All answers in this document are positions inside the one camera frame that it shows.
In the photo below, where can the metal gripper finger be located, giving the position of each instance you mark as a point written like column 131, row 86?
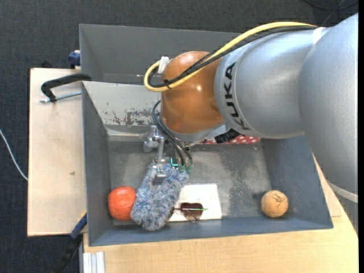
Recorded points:
column 160, row 171
column 161, row 161

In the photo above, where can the blue fluffy cloth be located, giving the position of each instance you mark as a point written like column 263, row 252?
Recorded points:
column 155, row 203

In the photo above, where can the white flat card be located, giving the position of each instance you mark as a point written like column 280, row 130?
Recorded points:
column 202, row 193

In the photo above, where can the heart-shaped sunglasses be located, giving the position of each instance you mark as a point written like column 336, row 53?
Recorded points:
column 191, row 210

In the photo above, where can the orange ball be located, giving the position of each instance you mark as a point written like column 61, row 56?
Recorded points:
column 121, row 203

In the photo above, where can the grey metal bin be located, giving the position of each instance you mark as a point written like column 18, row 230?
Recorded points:
column 244, row 166

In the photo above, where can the red white-dotted box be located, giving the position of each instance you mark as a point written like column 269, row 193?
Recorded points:
column 248, row 140

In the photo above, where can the pale wood board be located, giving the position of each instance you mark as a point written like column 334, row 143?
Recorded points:
column 54, row 152

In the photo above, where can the tan ball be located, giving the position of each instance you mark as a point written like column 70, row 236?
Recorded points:
column 274, row 204

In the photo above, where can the black cylinder on white bracket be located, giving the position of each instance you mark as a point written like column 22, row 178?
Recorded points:
column 225, row 137

